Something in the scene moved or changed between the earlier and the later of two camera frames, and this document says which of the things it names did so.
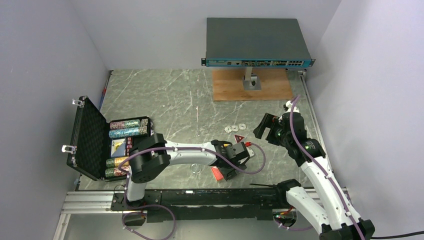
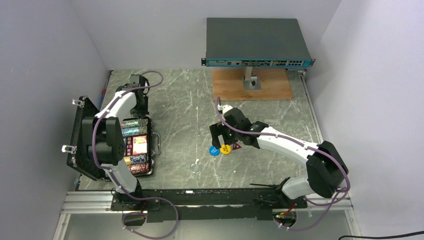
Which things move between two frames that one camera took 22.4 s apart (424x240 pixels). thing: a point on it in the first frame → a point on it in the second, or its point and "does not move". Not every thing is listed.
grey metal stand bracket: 251,82 does not move
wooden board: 227,85 does not move
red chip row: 114,172 → 139,168
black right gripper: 269,121 → 216,130
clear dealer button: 196,168 does not move
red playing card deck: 217,173 → 139,144
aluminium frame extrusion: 85,202 does not move
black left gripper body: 238,164 → 142,108
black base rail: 254,204 does not move
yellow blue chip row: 115,161 → 137,159
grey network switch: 255,42 does not move
